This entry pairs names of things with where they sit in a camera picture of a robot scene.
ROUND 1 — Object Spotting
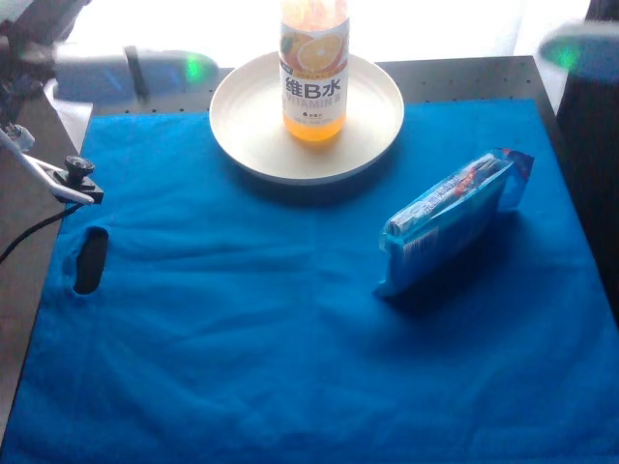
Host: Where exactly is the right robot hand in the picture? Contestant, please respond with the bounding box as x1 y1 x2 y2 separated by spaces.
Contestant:
538 21 619 73

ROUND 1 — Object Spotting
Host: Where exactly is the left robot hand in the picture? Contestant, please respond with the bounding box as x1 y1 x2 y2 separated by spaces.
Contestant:
0 0 220 105

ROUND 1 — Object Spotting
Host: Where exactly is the orange vitamin drink bottle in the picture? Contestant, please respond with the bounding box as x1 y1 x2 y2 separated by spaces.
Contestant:
278 0 351 143

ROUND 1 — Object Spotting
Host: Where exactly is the round white plate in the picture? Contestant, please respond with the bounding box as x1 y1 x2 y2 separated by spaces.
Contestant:
208 49 406 186

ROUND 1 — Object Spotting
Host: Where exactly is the blue cloth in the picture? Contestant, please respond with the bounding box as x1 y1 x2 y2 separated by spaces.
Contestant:
0 99 619 464

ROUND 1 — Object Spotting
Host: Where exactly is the black camera cable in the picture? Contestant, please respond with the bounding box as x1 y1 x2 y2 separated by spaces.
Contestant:
0 202 81 265

